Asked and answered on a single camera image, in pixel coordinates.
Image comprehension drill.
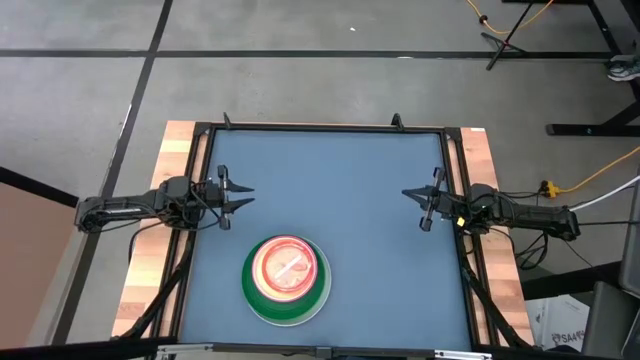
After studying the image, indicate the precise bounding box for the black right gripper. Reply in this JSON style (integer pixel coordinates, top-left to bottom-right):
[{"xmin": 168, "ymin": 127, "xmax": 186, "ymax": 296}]
[{"xmin": 401, "ymin": 167, "xmax": 469, "ymax": 233}]

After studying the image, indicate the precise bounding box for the black tripod stand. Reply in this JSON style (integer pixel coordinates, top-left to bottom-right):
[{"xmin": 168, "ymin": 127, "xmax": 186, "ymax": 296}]
[{"xmin": 480, "ymin": 0, "xmax": 539, "ymax": 71}]

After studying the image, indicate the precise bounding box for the white cable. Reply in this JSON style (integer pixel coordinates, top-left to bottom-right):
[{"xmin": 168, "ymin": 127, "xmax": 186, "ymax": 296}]
[{"xmin": 569, "ymin": 174, "xmax": 640, "ymax": 214}]

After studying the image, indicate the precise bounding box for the dark grey panel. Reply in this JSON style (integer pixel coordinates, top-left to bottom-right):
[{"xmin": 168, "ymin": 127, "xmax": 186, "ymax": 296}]
[{"xmin": 618, "ymin": 169, "xmax": 640, "ymax": 286}]

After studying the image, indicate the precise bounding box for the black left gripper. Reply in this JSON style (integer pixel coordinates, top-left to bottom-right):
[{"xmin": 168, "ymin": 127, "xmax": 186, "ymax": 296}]
[{"xmin": 199, "ymin": 164, "xmax": 257, "ymax": 232}]

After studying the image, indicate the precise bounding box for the blue table mat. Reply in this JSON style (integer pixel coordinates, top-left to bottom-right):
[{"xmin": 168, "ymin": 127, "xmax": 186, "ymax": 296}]
[{"xmin": 178, "ymin": 128, "xmax": 474, "ymax": 351}]

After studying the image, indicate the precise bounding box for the grey chair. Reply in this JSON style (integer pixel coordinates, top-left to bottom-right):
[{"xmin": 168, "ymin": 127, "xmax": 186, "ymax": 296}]
[{"xmin": 581, "ymin": 279, "xmax": 640, "ymax": 359}]

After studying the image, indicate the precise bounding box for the silver mount bar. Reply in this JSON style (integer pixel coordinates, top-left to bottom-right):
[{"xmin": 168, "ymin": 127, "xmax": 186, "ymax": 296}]
[{"xmin": 155, "ymin": 342, "xmax": 494, "ymax": 360}]

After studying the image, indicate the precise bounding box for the orange extension cable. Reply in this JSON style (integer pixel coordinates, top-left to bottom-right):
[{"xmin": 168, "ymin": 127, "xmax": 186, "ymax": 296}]
[{"xmin": 465, "ymin": 0, "xmax": 555, "ymax": 36}]

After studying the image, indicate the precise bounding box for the large green plate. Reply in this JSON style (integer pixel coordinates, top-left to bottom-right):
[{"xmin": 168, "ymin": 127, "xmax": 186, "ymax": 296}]
[{"xmin": 241, "ymin": 237, "xmax": 332, "ymax": 328}]

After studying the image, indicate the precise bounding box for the black table frame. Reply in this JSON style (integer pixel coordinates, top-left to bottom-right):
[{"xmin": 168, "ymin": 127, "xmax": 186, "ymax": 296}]
[{"xmin": 113, "ymin": 112, "xmax": 536, "ymax": 351}]

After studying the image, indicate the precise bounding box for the black cable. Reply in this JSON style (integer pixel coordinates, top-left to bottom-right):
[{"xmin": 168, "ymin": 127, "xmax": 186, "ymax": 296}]
[
  {"xmin": 512, "ymin": 219, "xmax": 640, "ymax": 271},
  {"xmin": 127, "ymin": 219, "xmax": 169, "ymax": 264}
]

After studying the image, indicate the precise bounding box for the black desk frame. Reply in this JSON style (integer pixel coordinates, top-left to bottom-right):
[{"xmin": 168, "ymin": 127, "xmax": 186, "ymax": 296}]
[{"xmin": 502, "ymin": 0, "xmax": 640, "ymax": 137}]

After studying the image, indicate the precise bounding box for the dark green plastic plate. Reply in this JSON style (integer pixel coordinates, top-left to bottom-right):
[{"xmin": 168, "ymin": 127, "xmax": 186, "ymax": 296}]
[{"xmin": 241, "ymin": 235, "xmax": 326, "ymax": 324}]

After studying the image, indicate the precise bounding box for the brown board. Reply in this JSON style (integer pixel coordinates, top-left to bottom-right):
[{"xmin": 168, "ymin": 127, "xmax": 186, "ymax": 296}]
[{"xmin": 0, "ymin": 167, "xmax": 80, "ymax": 351}]

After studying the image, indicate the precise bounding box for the white cardboard box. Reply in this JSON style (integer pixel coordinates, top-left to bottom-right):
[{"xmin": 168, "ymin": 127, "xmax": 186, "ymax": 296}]
[{"xmin": 524, "ymin": 293, "xmax": 594, "ymax": 351}]

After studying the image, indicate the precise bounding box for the person's shoe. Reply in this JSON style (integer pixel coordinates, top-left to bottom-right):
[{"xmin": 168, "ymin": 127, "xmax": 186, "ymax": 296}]
[{"xmin": 606, "ymin": 54, "xmax": 640, "ymax": 83}]

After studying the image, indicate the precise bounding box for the small translucent pink plate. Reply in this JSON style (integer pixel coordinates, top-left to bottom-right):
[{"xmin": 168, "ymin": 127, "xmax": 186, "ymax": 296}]
[{"xmin": 257, "ymin": 239, "xmax": 313, "ymax": 294}]

